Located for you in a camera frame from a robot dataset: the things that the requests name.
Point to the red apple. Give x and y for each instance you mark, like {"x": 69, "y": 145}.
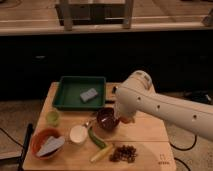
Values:
{"x": 124, "y": 120}

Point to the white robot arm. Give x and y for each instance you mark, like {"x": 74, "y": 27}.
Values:
{"x": 135, "y": 94}

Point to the white paper cup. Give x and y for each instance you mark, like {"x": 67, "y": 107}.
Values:
{"x": 78, "y": 134}

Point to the black marker pen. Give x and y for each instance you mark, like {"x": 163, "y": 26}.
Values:
{"x": 109, "y": 101}

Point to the grey sponge block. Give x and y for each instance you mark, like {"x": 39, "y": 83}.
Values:
{"x": 88, "y": 95}

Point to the dark red bowl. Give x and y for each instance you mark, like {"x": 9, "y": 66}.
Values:
{"x": 106, "y": 119}

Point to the green plastic tray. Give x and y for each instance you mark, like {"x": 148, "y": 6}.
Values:
{"x": 70, "y": 88}

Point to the metal spoon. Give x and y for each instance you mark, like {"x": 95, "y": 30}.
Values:
{"x": 89, "y": 123}

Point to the green cucumber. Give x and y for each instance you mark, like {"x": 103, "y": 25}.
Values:
{"x": 101, "y": 144}

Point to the pile of brown raisins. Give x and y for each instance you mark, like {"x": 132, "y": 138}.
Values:
{"x": 123, "y": 153}

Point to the wooden stool legs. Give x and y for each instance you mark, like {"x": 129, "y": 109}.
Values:
{"x": 71, "y": 13}

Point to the grey cloth in bowl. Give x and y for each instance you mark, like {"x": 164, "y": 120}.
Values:
{"x": 50, "y": 145}

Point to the orange bowl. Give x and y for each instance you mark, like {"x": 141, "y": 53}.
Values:
{"x": 40, "y": 138}

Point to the black round floor device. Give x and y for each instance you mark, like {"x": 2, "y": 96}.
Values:
{"x": 202, "y": 97}

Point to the black chair frame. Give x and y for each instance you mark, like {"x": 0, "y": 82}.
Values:
{"x": 18, "y": 157}

